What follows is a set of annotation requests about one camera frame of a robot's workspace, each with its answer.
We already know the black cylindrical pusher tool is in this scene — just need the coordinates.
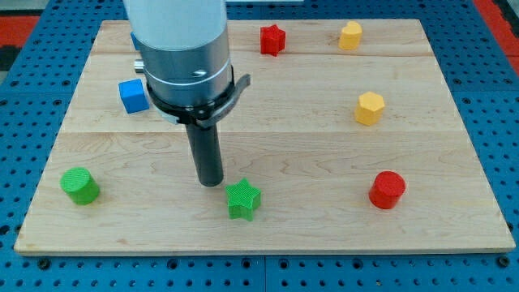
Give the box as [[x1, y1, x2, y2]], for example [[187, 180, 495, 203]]
[[186, 124, 224, 187]]

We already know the green star block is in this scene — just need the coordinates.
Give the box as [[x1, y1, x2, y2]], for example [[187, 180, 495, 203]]
[[225, 178, 261, 221]]

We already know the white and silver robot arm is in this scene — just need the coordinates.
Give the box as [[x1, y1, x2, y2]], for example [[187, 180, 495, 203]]
[[123, 0, 251, 187]]

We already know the red star block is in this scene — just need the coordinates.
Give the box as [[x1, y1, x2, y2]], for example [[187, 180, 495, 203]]
[[260, 24, 286, 57]]

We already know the blue cube block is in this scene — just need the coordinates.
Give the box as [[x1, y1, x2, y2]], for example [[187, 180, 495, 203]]
[[118, 79, 149, 114]]

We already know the green cylinder block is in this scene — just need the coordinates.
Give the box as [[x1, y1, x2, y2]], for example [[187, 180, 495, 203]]
[[60, 167, 100, 205]]

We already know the wooden board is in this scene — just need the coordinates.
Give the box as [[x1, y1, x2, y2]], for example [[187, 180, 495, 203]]
[[15, 19, 515, 256]]

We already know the yellow hexagon block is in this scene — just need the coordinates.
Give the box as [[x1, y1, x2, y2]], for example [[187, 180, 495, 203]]
[[354, 92, 385, 126]]

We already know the red cylinder block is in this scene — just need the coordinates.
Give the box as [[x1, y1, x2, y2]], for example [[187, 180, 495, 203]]
[[368, 170, 406, 209]]

